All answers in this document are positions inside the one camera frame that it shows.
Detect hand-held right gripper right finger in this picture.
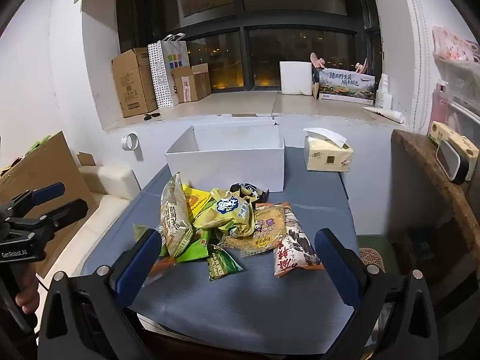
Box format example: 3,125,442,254
314,228,440,360

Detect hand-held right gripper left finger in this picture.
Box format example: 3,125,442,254
37,228,163,360

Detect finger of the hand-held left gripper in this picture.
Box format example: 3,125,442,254
0,182,67,215
28,199,89,234

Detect white ink-drawing snack packet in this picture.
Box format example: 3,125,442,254
273,208,324,278

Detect tall gold snack packet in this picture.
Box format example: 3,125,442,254
160,172,194,259

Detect clear orange cake packet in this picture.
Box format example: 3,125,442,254
219,202,292,257

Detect yellow orange snack packet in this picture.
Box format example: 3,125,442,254
182,184,213,222

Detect small dark green snack packet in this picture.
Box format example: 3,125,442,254
207,244,244,282

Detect black snack packet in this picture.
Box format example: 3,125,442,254
229,182,270,205

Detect yellow packet with blue label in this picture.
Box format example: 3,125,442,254
193,187,260,238

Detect white cardboard box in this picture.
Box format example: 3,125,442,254
165,124,286,193

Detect person's left hand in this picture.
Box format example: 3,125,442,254
15,260,41,310

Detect grey blue mat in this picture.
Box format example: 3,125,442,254
80,146,361,341

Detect yellow tissue pack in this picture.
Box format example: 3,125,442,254
303,127,354,173

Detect brown cork board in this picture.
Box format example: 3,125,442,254
391,129,480,308

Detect large brown cardboard box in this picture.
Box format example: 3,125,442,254
111,47,158,118

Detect black and white device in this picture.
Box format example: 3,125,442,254
436,139,470,185

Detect white tube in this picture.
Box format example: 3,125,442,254
362,106,405,124

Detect dotted white paper bag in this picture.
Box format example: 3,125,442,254
147,41,175,109

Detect pale yellow tissue box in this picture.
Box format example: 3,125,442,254
428,121,480,158

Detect printed landscape gift box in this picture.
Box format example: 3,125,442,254
318,68,376,106

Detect small open cardboard box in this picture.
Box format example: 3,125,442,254
171,64,212,103

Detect white paper towel roll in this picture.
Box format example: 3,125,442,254
279,61,314,96

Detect white bag with coloured squares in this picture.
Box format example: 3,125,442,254
160,34,190,106

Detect dark framed window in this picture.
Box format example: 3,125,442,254
116,0,383,91

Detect pink printed hanging bag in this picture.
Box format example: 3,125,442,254
432,26,480,64

